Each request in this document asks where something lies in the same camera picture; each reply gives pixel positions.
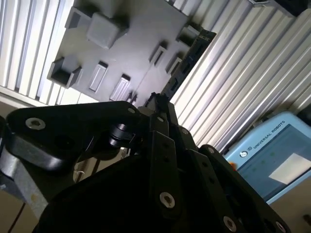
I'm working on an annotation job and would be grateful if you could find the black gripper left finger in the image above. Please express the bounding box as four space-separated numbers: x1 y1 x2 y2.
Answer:
4 92 184 220

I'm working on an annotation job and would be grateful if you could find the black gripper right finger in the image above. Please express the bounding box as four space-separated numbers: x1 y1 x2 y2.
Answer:
157 93 294 233

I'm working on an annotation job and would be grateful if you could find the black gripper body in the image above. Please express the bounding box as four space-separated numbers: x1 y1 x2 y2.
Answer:
33 155 221 233

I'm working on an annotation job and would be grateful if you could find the black RAM stick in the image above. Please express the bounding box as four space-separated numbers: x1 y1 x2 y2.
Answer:
144 29 218 109

